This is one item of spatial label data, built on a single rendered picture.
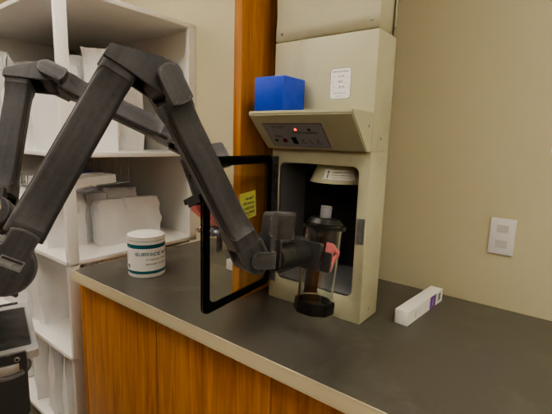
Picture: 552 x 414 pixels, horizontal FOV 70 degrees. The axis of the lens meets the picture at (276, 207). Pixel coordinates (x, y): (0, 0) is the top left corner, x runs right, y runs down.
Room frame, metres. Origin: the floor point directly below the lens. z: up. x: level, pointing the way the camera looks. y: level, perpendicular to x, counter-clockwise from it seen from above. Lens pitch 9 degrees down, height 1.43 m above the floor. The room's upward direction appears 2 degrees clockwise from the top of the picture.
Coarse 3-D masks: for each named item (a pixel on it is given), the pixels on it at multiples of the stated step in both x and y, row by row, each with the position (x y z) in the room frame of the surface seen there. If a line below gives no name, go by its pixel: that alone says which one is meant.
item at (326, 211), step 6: (324, 210) 0.97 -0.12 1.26; (330, 210) 0.97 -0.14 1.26; (312, 216) 0.97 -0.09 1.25; (318, 216) 0.99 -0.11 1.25; (324, 216) 0.96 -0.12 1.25; (330, 216) 0.97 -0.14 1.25; (312, 222) 0.95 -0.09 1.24; (318, 222) 0.94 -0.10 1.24; (324, 222) 0.94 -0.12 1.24; (330, 222) 0.94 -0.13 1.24; (336, 222) 0.94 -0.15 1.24
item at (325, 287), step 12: (312, 228) 0.93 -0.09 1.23; (312, 240) 0.94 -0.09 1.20; (324, 240) 0.93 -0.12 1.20; (336, 240) 0.94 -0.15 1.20; (336, 264) 0.94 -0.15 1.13; (300, 276) 0.95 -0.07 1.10; (312, 276) 0.92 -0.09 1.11; (324, 276) 0.92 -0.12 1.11; (300, 288) 0.94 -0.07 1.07; (312, 288) 0.92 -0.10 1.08; (324, 288) 0.92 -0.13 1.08; (300, 300) 0.93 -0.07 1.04; (312, 300) 0.92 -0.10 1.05; (324, 300) 0.92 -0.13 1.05
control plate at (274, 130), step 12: (276, 132) 1.12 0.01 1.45; (288, 132) 1.09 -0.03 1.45; (300, 132) 1.07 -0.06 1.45; (312, 132) 1.05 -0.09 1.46; (324, 132) 1.02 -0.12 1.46; (276, 144) 1.16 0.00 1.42; (288, 144) 1.13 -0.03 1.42; (300, 144) 1.10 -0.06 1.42; (312, 144) 1.08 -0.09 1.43; (324, 144) 1.05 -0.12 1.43
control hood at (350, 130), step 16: (256, 112) 1.10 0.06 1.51; (272, 112) 1.07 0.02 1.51; (288, 112) 1.04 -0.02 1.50; (304, 112) 1.01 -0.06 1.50; (320, 112) 0.98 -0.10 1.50; (336, 112) 0.96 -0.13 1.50; (352, 112) 0.93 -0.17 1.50; (368, 112) 1.00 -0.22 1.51; (336, 128) 0.99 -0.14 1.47; (352, 128) 0.97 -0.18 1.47; (368, 128) 1.00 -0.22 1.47; (272, 144) 1.17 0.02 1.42; (336, 144) 1.03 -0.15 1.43; (352, 144) 1.00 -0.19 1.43; (368, 144) 1.01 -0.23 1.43
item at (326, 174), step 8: (320, 168) 1.15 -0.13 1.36; (328, 168) 1.13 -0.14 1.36; (336, 168) 1.12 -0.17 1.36; (344, 168) 1.12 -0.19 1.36; (352, 168) 1.12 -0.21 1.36; (312, 176) 1.18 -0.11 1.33; (320, 176) 1.13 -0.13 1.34; (328, 176) 1.12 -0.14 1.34; (336, 176) 1.11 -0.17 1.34; (344, 176) 1.11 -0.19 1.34; (352, 176) 1.11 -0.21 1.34; (336, 184) 1.10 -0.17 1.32; (344, 184) 1.10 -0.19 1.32; (352, 184) 1.10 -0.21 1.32
